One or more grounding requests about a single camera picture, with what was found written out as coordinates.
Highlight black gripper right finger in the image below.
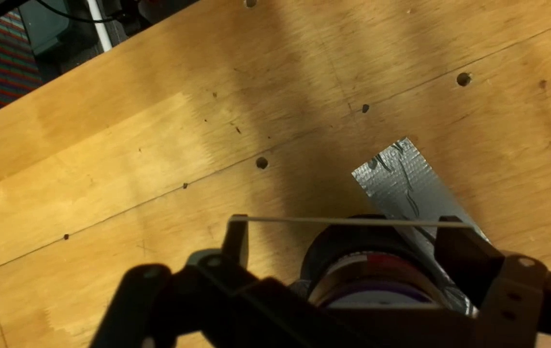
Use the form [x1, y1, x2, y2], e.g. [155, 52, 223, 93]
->
[433, 217, 551, 348]

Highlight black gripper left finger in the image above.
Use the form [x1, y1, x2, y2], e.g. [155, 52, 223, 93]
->
[89, 213, 302, 348]

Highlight grey duct tape strip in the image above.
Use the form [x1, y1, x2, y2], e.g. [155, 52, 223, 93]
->
[352, 137, 488, 315]

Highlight grey cable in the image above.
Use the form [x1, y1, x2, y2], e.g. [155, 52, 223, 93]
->
[33, 0, 128, 27]

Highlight white post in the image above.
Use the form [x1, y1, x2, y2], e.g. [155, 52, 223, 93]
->
[87, 0, 113, 52]

